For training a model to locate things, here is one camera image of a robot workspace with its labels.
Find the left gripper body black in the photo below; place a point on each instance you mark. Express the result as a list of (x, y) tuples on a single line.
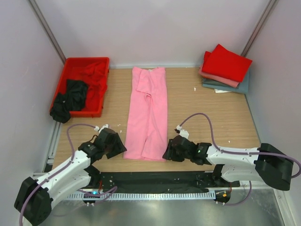
[(106, 147)]

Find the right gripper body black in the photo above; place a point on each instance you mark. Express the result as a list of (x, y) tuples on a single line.
[(176, 156)]

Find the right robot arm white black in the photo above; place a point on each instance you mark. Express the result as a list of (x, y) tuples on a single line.
[(263, 164)]

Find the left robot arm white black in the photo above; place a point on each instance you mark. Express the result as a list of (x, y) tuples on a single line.
[(37, 197)]

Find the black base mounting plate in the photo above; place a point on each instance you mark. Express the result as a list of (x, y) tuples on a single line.
[(177, 182)]

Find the black crumpled t-shirt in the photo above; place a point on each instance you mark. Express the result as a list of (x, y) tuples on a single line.
[(74, 99)]

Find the red crumpled t-shirt in bin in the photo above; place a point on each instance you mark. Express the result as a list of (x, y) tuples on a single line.
[(94, 76)]

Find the folded white t-shirt bottom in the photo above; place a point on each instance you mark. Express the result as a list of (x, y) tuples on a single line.
[(221, 91)]

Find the red plastic bin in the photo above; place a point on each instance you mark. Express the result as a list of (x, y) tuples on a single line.
[(71, 70)]

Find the folded salmon pink t-shirt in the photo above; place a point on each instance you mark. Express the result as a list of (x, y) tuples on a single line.
[(229, 82)]

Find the folded grey t-shirt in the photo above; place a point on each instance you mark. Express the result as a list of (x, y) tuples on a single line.
[(241, 88)]

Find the folded red t-shirt top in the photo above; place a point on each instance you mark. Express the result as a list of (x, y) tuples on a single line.
[(226, 64)]

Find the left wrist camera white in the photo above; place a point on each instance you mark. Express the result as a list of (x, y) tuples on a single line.
[(99, 129)]

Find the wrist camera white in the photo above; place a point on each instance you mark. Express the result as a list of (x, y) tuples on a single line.
[(99, 129), (182, 132)]

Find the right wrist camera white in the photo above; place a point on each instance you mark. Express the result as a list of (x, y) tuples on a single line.
[(182, 132)]

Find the white slotted cable duct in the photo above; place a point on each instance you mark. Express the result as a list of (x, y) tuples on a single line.
[(78, 196)]

